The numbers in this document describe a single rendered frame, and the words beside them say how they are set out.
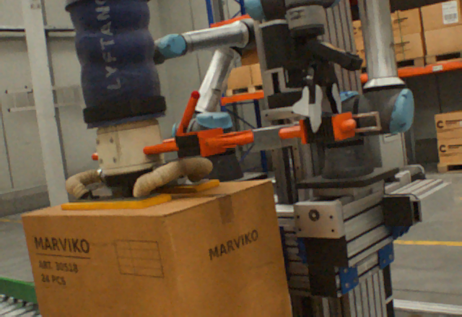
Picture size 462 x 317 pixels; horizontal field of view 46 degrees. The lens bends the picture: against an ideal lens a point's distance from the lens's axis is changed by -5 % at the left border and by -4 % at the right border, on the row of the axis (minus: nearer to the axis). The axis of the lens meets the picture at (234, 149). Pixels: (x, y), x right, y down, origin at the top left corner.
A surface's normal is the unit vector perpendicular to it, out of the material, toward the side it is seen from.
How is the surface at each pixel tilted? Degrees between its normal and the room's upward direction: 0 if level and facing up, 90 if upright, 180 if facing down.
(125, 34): 69
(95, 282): 91
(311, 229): 90
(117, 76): 75
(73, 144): 90
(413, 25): 92
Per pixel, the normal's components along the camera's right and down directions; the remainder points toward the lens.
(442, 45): -0.65, 0.18
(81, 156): 0.74, -0.07
